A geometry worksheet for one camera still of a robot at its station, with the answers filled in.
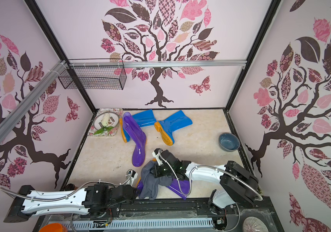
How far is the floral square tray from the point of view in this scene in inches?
41.6

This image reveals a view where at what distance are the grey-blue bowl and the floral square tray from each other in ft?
2.52

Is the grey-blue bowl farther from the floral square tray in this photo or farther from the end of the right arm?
the floral square tray

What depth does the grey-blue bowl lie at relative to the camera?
944 mm
